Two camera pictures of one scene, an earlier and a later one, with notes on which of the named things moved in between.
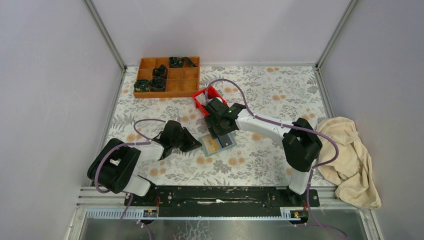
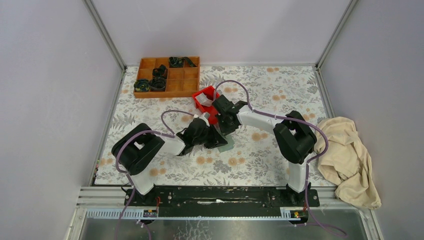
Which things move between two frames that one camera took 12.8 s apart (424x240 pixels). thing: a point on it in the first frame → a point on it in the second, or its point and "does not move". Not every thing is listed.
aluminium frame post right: [335, 34] does not move
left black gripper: [191, 143] → [216, 139]
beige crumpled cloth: [353, 171] does not move
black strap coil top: [176, 62] does not move
